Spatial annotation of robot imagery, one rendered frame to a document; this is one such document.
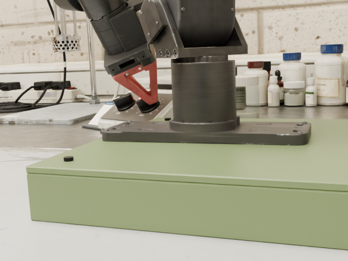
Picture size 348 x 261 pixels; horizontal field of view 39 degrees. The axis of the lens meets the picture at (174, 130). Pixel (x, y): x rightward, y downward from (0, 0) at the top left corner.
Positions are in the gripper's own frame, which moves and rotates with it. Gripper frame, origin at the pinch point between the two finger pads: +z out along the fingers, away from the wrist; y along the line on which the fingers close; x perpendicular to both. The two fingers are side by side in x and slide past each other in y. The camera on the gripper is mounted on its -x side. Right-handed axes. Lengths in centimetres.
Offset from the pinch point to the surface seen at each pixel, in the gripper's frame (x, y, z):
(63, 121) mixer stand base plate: 20.2, 19.0, 6.1
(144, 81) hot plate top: 1.0, 8.0, 0.5
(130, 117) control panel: 4.2, -0.6, 1.4
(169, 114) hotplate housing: -1.6, -2.7, 2.5
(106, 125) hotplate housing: 8.7, 1.8, 2.2
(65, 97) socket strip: 30, 59, 17
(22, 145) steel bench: 20.8, -1.0, -1.7
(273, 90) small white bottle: -20.7, 27.7, 22.9
